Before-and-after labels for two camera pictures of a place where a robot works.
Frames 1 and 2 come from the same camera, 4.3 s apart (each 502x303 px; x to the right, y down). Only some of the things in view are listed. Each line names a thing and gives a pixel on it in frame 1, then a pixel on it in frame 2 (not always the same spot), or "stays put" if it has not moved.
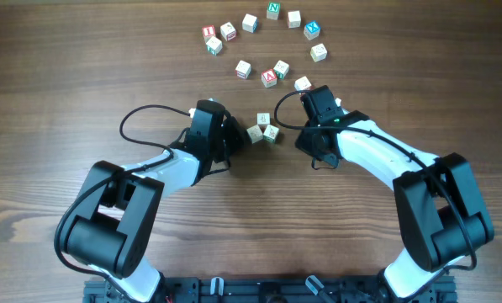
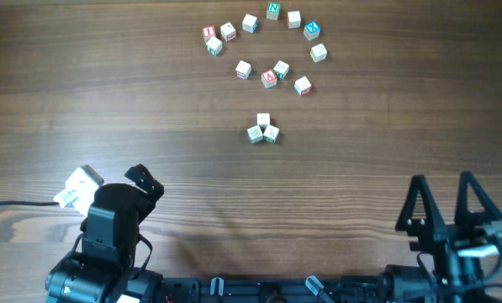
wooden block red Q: [263, 119] stays put
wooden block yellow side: [271, 133] stays put
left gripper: [235, 135] -> [145, 185]
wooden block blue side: [255, 134] stays put
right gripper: [301, 142] -> [457, 233]
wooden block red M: [302, 83] stays put
